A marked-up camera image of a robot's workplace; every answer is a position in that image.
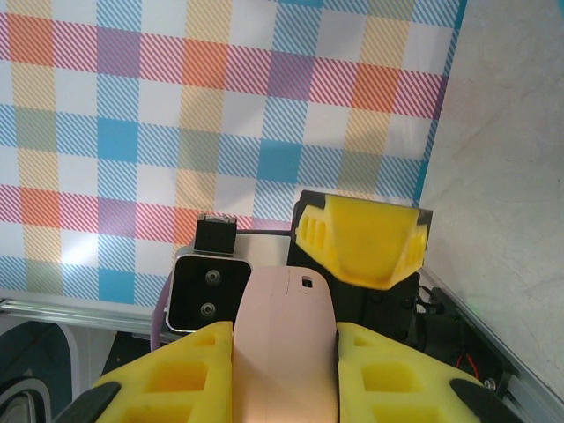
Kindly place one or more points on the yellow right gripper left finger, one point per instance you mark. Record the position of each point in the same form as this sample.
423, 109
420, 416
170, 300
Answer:
176, 379

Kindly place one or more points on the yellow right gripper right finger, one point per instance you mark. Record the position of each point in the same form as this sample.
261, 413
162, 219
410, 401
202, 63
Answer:
396, 379

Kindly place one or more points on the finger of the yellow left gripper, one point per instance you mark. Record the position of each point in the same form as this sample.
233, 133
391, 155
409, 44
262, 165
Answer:
365, 238

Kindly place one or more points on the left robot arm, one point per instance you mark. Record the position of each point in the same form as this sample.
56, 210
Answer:
26, 374

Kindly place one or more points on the aluminium side rail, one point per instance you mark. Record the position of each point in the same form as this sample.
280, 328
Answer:
66, 315

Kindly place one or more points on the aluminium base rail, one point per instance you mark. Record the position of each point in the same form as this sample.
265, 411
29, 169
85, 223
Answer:
529, 365

